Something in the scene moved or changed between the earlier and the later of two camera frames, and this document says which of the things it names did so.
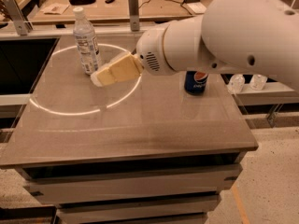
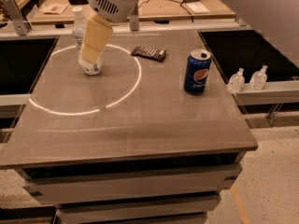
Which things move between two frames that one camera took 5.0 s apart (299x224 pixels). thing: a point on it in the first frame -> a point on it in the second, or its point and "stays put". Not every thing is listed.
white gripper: [149, 51] -> [116, 4]
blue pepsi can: [195, 82] stays put
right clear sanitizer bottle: [258, 81] stays put
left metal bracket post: [22, 26] stays put
